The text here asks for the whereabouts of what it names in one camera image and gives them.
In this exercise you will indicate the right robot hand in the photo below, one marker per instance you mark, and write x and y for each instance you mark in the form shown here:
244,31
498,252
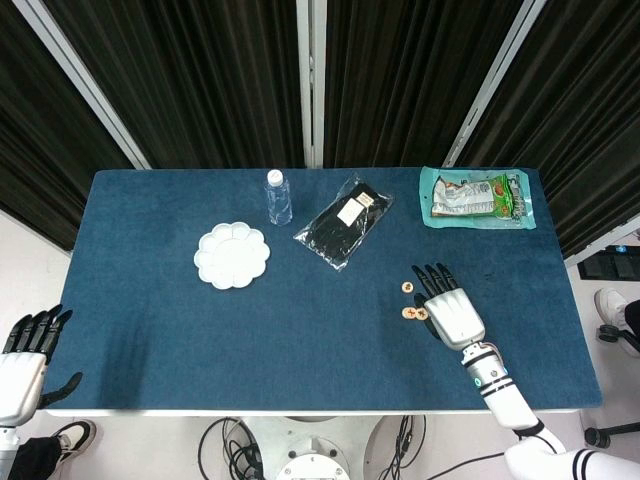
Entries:
455,315

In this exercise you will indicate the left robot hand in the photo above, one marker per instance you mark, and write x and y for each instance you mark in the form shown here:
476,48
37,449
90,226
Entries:
20,380

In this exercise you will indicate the chess disc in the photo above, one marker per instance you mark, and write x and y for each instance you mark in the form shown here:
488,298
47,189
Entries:
409,313
421,314

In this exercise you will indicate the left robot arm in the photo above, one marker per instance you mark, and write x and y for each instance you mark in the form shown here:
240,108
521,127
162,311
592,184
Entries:
7,450

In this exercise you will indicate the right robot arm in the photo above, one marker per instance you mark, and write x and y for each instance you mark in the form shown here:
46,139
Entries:
505,400

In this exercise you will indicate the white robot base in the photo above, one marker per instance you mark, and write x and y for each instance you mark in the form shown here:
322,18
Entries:
310,445

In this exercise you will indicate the chess piece with boxy character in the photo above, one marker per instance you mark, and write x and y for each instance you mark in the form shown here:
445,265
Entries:
408,286

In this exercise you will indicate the black trouser leg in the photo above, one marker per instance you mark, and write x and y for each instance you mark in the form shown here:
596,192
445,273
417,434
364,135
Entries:
35,457

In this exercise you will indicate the black and white sneaker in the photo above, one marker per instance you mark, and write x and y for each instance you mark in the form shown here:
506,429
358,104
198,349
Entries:
77,437

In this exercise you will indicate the teal plastic pouch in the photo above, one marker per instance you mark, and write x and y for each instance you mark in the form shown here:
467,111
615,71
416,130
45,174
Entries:
475,223

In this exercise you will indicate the green and silver snack bag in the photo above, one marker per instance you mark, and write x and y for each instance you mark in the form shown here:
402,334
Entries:
470,197

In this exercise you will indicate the black gloves in clear bag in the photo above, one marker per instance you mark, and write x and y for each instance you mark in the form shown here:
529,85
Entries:
340,225

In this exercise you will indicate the blue velvet tablecloth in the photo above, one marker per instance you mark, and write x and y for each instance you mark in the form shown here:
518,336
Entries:
300,340

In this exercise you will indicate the black chair caster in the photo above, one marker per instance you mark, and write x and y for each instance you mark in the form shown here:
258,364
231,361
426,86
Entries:
612,334
597,437

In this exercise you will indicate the black box with blue light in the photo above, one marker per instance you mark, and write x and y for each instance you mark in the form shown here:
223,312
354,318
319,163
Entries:
607,262

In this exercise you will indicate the clear plastic water bottle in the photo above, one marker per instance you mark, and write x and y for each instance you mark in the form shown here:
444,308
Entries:
279,205

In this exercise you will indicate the black pleated curtain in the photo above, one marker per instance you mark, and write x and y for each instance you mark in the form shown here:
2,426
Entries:
590,125
30,150
200,75
400,75

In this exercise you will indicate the white flower-shaped paint palette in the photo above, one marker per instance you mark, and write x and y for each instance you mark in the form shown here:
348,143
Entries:
232,255

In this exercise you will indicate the white table frame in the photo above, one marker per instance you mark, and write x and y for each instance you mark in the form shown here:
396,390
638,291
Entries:
300,413

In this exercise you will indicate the white frame post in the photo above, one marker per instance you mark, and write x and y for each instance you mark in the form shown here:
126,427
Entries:
311,75
80,82
492,90

